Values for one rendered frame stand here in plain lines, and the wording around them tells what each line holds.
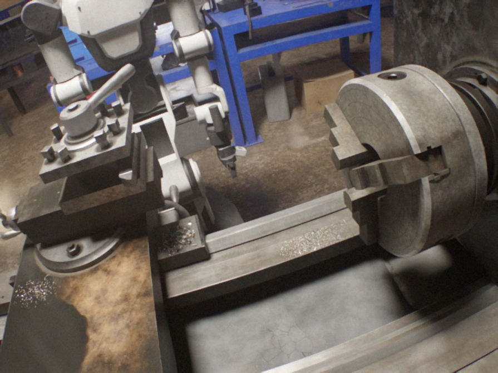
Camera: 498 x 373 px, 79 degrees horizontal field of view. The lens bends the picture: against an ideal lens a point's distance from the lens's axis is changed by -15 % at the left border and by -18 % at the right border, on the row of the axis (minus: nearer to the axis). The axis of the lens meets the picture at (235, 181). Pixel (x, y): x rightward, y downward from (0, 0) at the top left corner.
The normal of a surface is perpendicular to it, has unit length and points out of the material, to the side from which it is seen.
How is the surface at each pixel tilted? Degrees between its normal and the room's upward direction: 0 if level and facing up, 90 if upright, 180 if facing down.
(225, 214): 0
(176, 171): 66
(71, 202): 90
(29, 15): 90
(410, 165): 51
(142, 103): 90
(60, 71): 90
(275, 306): 18
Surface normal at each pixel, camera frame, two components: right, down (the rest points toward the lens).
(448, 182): 0.11, 0.19
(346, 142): -0.11, -0.49
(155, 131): 0.27, 0.43
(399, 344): 0.04, -0.05
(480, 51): -0.95, 0.30
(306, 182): -0.20, -0.75
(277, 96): 0.02, 0.65
